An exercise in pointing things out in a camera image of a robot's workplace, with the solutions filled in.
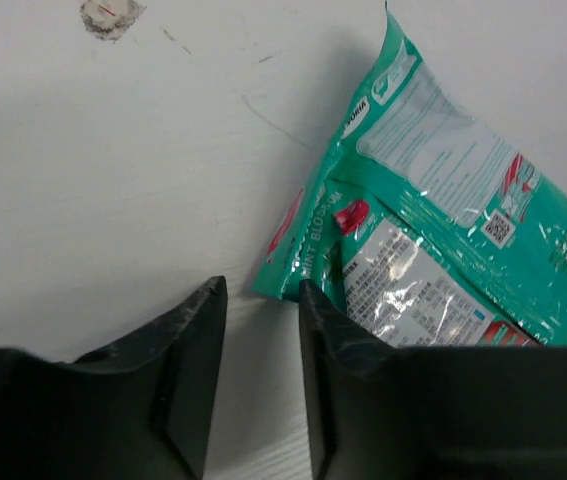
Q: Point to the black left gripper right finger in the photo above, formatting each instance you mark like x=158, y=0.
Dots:
x=379, y=412

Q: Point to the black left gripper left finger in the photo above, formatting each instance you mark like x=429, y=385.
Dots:
x=139, y=407

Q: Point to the teal snack packet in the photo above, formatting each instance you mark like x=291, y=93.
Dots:
x=423, y=224

